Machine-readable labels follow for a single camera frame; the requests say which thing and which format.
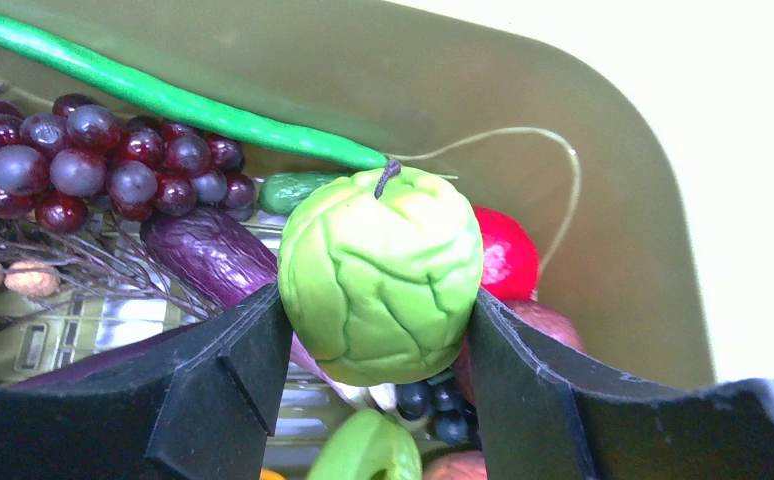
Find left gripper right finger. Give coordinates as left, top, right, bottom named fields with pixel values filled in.
left=468, top=291, right=774, bottom=479

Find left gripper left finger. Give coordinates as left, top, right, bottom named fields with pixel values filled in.
left=0, top=285, right=292, bottom=479

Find light green toy cabbage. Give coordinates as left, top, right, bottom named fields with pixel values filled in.
left=278, top=166, right=483, bottom=386

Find olive green plastic bin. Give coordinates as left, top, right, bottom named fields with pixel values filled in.
left=0, top=0, right=718, bottom=480

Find dark blue grape cluster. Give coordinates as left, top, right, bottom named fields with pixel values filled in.
left=396, top=378, right=482, bottom=450

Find purple toy eggplant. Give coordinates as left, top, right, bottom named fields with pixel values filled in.
left=12, top=324, right=196, bottom=388

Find red toy tomato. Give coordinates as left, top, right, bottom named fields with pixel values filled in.
left=473, top=206, right=540, bottom=301

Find small purple eggplant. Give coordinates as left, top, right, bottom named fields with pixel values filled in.
left=139, top=205, right=368, bottom=405

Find green toy pepper slice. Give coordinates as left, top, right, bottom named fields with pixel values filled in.
left=306, top=409, right=423, bottom=480

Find small green cucumber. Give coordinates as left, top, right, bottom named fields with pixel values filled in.
left=258, top=171, right=346, bottom=216

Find tan toy peanuts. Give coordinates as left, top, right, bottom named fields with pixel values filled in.
left=0, top=260, right=61, bottom=298

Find dark red grape bunch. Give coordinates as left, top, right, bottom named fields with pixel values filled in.
left=0, top=93, right=256, bottom=233

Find long green bean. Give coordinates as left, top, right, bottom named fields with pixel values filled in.
left=0, top=15, right=389, bottom=170

